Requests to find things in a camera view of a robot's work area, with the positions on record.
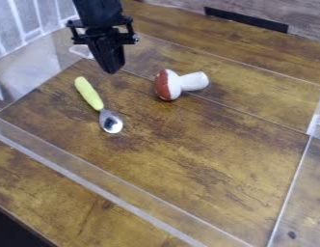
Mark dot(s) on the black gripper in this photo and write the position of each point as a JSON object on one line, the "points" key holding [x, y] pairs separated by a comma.
{"points": [[119, 30]]}

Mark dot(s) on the green handled metal spoon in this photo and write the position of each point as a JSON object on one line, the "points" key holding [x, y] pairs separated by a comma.
{"points": [[110, 121]]}

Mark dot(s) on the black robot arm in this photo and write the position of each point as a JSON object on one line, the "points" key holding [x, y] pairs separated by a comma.
{"points": [[98, 13]]}

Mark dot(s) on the plush mushroom toy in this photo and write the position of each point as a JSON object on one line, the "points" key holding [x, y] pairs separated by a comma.
{"points": [[171, 84]]}

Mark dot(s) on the clear acrylic corner bracket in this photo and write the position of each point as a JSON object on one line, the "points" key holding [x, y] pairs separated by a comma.
{"points": [[81, 50]]}

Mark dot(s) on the clear acrylic front wall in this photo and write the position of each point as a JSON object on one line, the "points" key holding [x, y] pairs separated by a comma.
{"points": [[157, 211]]}

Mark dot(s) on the clear acrylic wall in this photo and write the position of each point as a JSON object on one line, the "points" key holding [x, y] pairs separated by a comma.
{"points": [[297, 225], [157, 211]]}

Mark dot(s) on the clear acrylic right wall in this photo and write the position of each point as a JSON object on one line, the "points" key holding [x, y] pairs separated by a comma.
{"points": [[297, 225]]}

